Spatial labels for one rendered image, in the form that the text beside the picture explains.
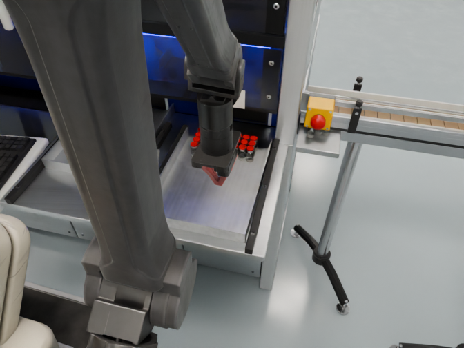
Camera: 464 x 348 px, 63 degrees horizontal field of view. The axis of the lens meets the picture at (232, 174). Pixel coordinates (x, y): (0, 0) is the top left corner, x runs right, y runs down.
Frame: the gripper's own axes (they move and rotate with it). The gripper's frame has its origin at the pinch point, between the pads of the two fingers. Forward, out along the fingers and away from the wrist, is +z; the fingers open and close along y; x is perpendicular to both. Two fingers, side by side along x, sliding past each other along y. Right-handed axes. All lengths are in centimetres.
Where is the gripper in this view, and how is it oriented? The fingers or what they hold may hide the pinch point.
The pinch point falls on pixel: (218, 181)
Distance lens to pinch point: 73.7
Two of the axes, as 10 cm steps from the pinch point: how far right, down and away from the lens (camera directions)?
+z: 0.1, 7.1, 7.0
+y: 2.6, -6.8, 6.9
